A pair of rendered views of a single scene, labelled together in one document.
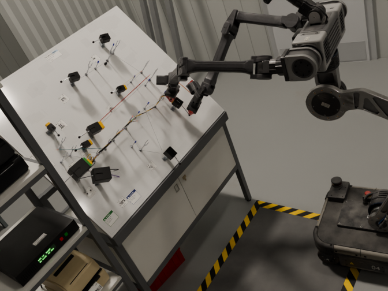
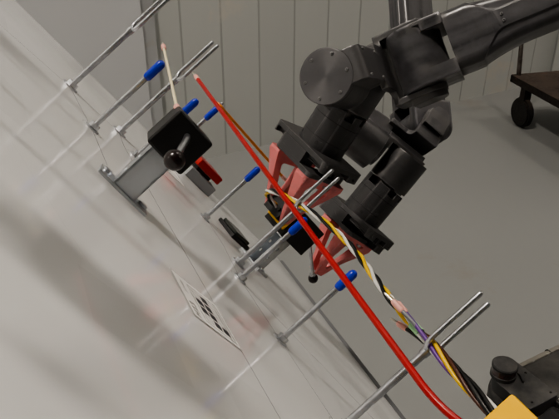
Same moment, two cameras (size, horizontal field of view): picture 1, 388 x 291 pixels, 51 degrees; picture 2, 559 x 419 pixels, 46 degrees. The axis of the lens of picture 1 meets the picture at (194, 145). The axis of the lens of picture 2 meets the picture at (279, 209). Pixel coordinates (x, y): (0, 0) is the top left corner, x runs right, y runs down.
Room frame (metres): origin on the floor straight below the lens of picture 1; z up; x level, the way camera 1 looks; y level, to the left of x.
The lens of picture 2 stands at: (2.11, 0.67, 1.54)
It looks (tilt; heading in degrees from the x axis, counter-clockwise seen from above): 29 degrees down; 289
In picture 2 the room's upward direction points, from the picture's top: straight up
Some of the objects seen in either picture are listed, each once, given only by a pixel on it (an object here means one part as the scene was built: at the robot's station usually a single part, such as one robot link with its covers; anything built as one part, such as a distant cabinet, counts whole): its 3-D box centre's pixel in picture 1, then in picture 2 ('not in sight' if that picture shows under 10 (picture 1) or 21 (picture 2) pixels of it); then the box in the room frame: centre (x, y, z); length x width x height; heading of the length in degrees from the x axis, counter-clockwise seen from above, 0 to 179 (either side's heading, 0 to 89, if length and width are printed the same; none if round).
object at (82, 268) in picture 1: (72, 275); not in sight; (1.62, 0.87, 0.76); 0.30 x 0.21 x 0.20; 45
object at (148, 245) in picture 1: (160, 227); not in sight; (1.89, 0.38, 0.60); 0.55 x 0.02 x 0.39; 132
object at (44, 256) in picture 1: (32, 242); not in sight; (1.59, 0.91, 1.09); 0.35 x 0.33 x 0.07; 132
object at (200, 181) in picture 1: (208, 168); not in sight; (2.26, -0.03, 0.60); 0.55 x 0.03 x 0.39; 132
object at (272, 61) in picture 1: (280, 65); not in sight; (1.60, -0.49, 1.45); 0.09 x 0.08 x 0.12; 138
